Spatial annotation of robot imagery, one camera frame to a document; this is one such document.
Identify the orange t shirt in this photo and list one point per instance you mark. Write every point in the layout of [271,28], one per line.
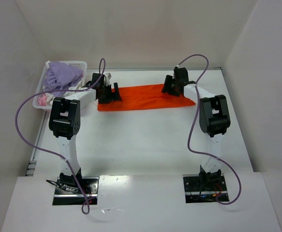
[147,97]

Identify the pink cloth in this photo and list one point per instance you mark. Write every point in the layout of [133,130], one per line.
[42,100]

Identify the white plastic laundry basket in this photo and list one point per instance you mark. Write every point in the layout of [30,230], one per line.
[40,89]

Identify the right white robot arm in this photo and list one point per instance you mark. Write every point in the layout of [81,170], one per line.
[214,120]

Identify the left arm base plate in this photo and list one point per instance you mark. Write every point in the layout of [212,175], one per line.
[67,195]

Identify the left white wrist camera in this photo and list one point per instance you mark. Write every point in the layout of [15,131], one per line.
[107,78]

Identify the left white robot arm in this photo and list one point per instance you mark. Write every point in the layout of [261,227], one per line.
[65,123]

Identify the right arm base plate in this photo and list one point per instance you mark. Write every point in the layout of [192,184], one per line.
[196,192]

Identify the white t shirt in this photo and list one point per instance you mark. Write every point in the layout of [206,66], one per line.
[51,96]

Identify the purple t shirt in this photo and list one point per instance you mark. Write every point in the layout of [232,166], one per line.
[59,76]

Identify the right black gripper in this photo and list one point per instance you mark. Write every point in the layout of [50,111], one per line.
[172,85]

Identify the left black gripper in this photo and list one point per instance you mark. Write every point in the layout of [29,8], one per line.
[108,94]

